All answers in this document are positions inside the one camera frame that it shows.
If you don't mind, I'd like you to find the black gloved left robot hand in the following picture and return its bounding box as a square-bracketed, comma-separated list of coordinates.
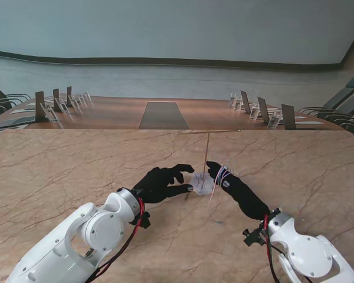
[131, 163, 195, 204]

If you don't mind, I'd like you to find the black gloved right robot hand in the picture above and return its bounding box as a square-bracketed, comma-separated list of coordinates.
[205, 160, 271, 221]

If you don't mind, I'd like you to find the white thin cable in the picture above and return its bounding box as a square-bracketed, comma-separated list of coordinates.
[208, 159, 235, 206]

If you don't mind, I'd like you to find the gold T rack marble base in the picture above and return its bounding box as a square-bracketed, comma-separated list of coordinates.
[176, 129, 241, 196]

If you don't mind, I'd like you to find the brown wooden conference table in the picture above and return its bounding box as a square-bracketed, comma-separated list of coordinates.
[0, 94, 348, 132]

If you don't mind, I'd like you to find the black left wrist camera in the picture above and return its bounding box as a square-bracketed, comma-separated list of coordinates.
[129, 210, 152, 229]

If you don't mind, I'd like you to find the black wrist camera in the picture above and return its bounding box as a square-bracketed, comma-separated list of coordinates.
[242, 226, 266, 247]
[129, 210, 152, 229]

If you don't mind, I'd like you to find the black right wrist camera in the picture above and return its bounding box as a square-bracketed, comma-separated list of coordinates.
[242, 226, 266, 247]

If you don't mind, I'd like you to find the red black right arm cable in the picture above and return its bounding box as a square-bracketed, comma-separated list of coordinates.
[264, 214, 287, 283]

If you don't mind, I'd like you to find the red black arm cable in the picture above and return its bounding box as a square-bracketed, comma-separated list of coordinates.
[88, 197, 145, 283]
[264, 214, 287, 283]

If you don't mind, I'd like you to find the red black left arm cable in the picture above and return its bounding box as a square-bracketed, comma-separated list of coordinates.
[88, 197, 145, 283]

